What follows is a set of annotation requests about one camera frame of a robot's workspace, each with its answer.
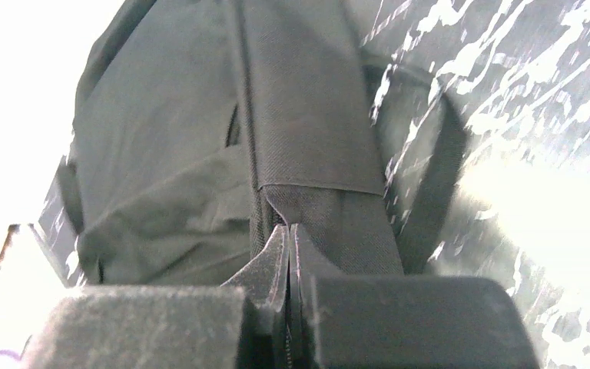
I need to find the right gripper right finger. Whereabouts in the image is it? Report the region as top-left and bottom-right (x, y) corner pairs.
(288, 224), (539, 368)

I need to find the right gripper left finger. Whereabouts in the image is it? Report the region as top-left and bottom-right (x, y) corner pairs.
(22, 226), (289, 368)

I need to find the black student backpack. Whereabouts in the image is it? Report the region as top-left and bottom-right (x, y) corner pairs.
(58, 1), (466, 286)

